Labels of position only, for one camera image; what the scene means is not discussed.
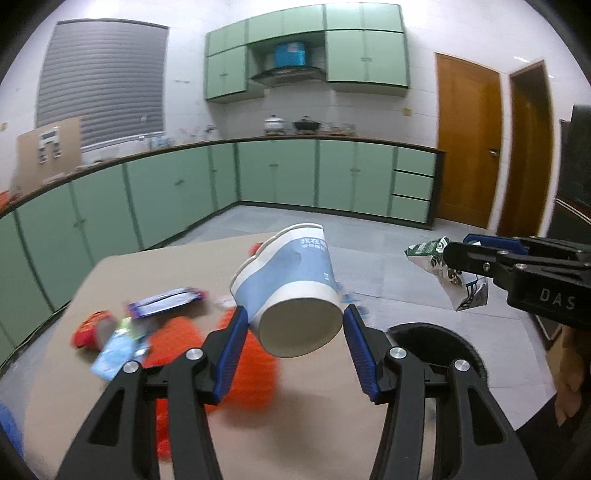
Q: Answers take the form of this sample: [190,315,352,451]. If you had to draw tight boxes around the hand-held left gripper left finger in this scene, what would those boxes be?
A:
[55,305,250,480]

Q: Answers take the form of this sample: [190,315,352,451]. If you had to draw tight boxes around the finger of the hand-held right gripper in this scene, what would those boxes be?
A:
[442,241,536,296]
[463,233,589,265]

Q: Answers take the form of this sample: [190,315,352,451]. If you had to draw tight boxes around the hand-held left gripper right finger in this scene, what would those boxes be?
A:
[342,304,539,480]

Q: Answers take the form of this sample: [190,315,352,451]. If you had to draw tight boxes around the green white carton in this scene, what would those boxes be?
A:
[404,236,490,312]

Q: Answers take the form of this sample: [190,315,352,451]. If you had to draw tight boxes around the red plastic bag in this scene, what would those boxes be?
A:
[147,308,279,462]

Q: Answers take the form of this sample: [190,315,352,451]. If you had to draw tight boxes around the black round bin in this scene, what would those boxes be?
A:
[385,322,489,416]

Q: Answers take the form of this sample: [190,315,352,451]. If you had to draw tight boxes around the blue white snack wrapper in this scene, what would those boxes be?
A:
[127,287,206,320]

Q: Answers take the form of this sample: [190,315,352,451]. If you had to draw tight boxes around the blue white paper cup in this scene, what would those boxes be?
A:
[229,223,345,358]

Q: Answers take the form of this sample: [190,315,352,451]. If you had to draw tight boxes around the person's right hand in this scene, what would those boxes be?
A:
[554,323,585,418]

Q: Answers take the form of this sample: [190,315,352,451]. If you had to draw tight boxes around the green drawer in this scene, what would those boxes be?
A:
[394,148,437,176]
[392,172,435,200]
[390,196,432,223]

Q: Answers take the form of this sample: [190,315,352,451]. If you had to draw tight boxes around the small green white packet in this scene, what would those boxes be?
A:
[117,316,148,342]

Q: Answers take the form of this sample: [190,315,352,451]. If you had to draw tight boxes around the closed wooden door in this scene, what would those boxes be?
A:
[435,52,503,229]

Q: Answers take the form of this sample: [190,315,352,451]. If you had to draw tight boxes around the light blue packet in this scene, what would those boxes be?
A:
[90,330,144,381]

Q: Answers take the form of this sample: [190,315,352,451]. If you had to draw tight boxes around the red snack wrapper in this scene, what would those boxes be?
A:
[70,311,116,350]

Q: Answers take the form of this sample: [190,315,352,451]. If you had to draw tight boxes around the green base cabinets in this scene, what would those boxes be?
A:
[0,135,446,365]

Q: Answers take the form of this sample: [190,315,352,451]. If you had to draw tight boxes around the cardboard panel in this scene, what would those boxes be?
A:
[16,116,84,195]

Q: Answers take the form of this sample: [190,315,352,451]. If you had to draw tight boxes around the black range hood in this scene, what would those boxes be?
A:
[249,66,326,88]

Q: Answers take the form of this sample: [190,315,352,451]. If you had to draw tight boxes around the blue box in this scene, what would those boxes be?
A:
[273,41,308,68]

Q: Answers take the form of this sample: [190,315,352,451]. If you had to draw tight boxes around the grey window blind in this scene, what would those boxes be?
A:
[36,21,169,151]

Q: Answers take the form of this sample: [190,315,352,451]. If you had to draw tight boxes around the wooden door frame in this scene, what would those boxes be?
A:
[496,62,555,238]

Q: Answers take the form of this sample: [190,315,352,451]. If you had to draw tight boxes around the green wall cabinets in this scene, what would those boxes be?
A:
[204,4,411,103]

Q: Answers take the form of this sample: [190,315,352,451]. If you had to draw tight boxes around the white plastic bracket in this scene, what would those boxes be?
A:
[37,127,64,162]

